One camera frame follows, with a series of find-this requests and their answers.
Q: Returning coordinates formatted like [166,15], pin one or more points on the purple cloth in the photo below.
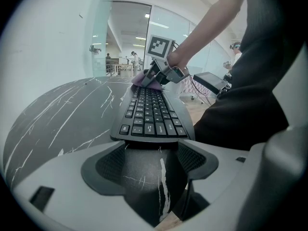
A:
[137,79]

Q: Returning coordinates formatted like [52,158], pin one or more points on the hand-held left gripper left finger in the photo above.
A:
[72,201]

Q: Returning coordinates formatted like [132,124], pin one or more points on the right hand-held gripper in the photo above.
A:
[157,46]

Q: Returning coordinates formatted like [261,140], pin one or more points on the pink checkered box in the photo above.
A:
[201,89]

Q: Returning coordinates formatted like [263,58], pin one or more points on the black metal railing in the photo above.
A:
[111,67]

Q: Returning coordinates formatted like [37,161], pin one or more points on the person's right hand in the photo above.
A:
[178,59]

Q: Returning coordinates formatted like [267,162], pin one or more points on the frosted glass door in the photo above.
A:
[102,32]

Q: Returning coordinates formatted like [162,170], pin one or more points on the black keyboard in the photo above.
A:
[149,114]

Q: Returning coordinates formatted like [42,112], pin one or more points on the small black screen device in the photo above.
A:
[209,80]

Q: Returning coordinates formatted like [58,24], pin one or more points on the person's black clothing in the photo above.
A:
[252,93]

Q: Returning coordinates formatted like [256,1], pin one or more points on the wooden workbench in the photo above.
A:
[124,67]

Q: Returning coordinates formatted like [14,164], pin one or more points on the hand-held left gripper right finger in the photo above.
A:
[228,189]

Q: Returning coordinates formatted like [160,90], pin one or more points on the person's right forearm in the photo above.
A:
[207,25]

